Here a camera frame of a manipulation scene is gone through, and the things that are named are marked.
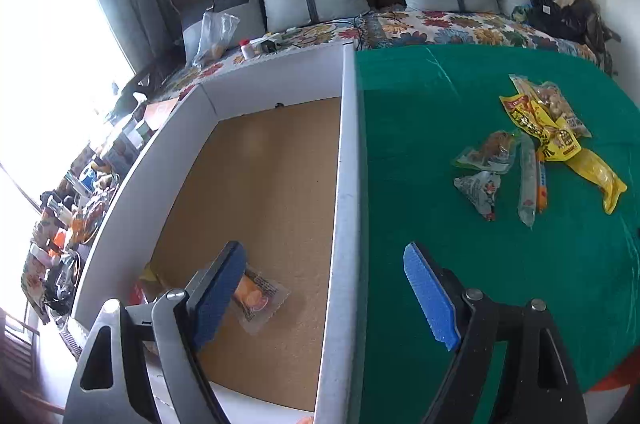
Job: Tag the orange sausage stick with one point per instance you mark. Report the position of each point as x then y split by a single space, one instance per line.
541 184

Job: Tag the pile of assorted clutter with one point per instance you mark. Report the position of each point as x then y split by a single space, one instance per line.
70 214

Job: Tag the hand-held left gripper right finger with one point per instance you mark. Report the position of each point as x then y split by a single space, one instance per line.
432 299

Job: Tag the red yellow snack packet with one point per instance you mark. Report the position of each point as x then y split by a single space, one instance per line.
142 291

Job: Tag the clear packet with orange snack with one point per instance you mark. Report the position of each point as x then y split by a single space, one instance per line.
257 299

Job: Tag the green patterned item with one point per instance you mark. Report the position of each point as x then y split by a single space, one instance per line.
521 12

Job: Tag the white triangular snack packet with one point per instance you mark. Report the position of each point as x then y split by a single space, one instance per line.
480 191

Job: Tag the white bottle with red cap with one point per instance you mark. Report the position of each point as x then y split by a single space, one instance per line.
245 49

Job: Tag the clear peanut packet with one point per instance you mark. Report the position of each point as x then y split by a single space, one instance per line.
555 103

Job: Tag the clear plastic bag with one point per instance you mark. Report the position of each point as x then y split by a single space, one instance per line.
215 36

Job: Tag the black clothing pile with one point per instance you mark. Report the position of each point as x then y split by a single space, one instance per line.
560 18

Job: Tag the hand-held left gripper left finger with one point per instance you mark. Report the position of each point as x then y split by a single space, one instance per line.
220 299

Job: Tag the dark brown bag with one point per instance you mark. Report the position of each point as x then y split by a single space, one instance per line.
602 33

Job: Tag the floral bedsheet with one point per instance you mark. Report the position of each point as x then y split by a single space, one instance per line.
450 28

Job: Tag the plain yellow snack packet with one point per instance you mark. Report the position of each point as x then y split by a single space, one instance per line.
597 174

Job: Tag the green cloth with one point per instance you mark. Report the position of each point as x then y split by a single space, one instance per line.
425 128

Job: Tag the white box with cork bottom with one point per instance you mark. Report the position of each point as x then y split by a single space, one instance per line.
345 204

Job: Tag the green clear meat packet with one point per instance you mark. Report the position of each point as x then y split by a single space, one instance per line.
487 151

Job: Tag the peach paper sheet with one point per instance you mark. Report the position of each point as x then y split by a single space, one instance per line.
161 112

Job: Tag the pale sausage stick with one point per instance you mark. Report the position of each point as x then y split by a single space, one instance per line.
527 189

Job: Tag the yellow printed snack packet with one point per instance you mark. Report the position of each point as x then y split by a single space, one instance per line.
532 123

